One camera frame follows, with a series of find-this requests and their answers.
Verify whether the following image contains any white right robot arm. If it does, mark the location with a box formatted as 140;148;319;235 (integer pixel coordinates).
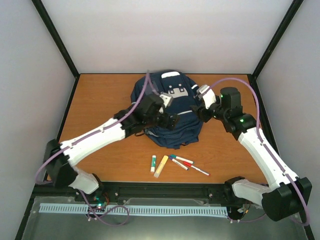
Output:
191;84;312;222

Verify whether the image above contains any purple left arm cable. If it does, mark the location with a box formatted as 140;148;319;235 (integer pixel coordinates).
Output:
34;71;152;225

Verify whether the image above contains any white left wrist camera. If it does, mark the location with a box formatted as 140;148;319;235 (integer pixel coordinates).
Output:
159;92;174;108

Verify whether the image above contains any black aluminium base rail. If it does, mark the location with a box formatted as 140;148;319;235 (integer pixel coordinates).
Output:
32;181;236;205

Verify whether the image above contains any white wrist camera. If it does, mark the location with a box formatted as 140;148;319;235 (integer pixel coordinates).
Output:
159;92;174;108
196;84;217;110

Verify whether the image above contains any navy blue backpack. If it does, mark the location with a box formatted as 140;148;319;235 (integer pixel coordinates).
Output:
143;70;203;150

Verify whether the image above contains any red-capped white marker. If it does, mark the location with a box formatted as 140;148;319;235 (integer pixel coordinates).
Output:
183;161;193;167

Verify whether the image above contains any white green glue stick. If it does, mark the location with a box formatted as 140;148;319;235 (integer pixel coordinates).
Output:
150;155;157;173

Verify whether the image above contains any light blue slotted cable duct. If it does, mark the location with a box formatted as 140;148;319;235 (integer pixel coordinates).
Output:
38;203;228;218

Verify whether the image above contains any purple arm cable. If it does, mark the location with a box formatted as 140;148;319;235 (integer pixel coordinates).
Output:
207;77;311;227
34;71;152;225

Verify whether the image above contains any red-capped white pen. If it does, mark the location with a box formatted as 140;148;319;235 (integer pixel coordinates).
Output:
189;164;210;176

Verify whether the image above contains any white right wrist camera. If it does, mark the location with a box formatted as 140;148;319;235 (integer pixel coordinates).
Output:
196;84;217;110

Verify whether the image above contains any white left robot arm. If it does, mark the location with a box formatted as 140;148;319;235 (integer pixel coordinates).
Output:
44;92;179;202

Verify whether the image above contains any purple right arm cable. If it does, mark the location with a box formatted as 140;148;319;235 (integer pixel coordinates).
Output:
207;77;311;227

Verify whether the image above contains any yellow highlighter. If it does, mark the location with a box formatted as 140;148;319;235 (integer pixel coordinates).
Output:
153;155;169;178

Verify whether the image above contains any purple-capped white marker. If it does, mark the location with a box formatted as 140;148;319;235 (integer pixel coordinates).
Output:
169;156;189;171

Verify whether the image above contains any green-capped white marker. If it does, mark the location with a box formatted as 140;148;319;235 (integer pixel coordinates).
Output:
170;154;194;165

